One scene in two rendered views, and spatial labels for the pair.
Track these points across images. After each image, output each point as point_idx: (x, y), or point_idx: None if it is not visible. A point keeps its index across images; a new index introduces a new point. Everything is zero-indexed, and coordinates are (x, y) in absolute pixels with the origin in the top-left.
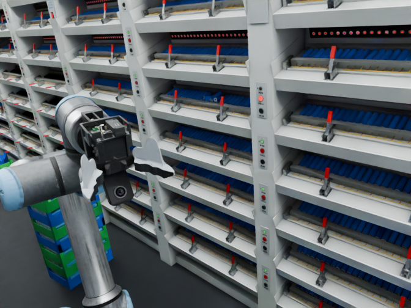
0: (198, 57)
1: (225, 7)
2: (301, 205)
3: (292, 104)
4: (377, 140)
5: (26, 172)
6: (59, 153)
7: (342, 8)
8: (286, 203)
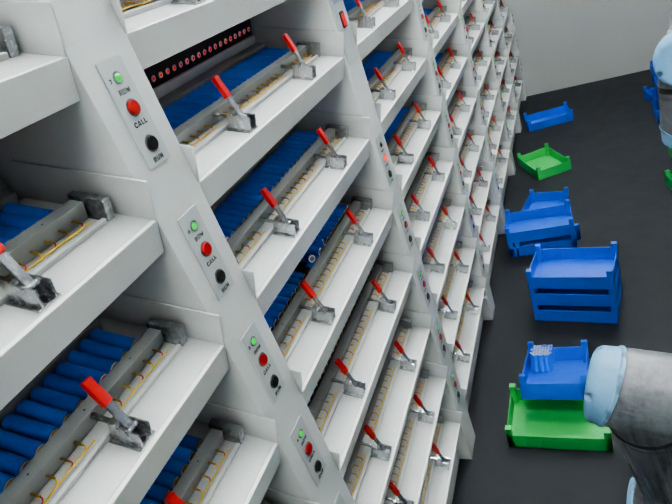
0: (288, 184)
1: (284, 71)
2: None
3: None
4: (408, 140)
5: None
6: (645, 354)
7: (376, 24)
8: None
